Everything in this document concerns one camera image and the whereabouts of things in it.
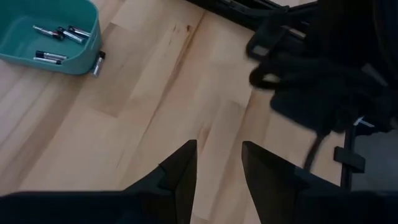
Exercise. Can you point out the teal plastic bin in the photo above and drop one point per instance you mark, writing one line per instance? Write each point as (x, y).
(18, 46)

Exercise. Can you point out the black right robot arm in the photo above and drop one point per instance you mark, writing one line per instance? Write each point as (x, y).
(357, 18)

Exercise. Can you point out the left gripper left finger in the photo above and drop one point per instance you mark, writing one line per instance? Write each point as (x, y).
(183, 180)

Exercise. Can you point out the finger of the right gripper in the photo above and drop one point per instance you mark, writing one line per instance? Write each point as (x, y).
(264, 77)
(264, 46)

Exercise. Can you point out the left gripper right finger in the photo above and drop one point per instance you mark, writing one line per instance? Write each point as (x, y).
(267, 186)

